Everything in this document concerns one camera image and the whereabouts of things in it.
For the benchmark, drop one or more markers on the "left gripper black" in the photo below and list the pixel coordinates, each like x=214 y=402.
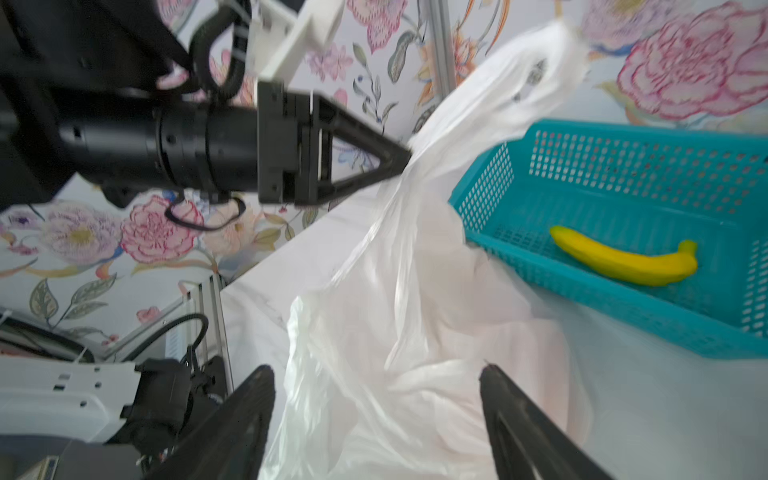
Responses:
x=295 y=136

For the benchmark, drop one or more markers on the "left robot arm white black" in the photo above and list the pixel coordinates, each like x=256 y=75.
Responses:
x=105 y=90

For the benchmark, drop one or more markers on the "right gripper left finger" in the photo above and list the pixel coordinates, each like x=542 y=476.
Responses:
x=231 y=443

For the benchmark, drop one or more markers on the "yellow banana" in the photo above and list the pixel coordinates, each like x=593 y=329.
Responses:
x=643 y=270

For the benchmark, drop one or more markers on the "teal plastic basket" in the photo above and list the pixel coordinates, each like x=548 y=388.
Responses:
x=642 y=190

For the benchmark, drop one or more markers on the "aluminium rail base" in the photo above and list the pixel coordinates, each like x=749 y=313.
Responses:
x=197 y=318

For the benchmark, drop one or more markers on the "left aluminium corner post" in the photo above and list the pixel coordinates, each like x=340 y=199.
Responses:
x=443 y=63

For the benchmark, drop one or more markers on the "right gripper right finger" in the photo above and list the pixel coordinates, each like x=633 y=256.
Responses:
x=525 y=443

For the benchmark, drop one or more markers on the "white translucent plastic bag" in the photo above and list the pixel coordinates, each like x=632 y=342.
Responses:
x=383 y=379

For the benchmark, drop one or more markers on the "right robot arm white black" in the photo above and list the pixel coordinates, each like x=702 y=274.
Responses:
x=145 y=405

